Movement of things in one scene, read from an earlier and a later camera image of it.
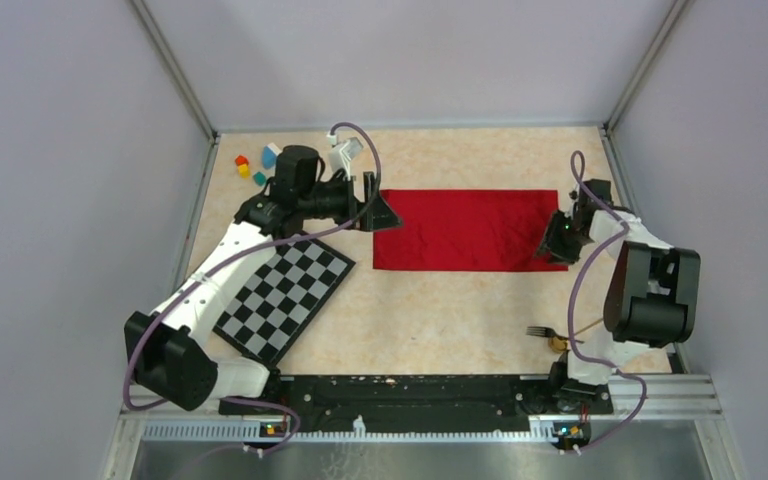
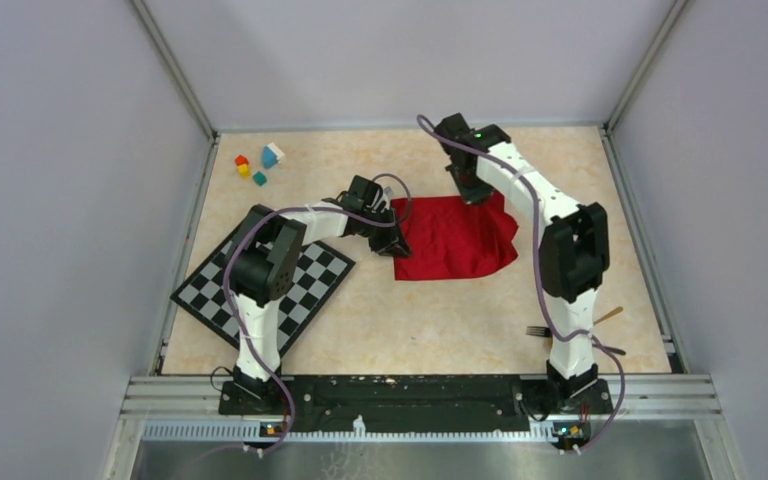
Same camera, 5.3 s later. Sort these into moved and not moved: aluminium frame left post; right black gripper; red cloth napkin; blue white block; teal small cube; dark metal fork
Moved: red cloth napkin; right black gripper
Not moved: dark metal fork; teal small cube; blue white block; aluminium frame left post
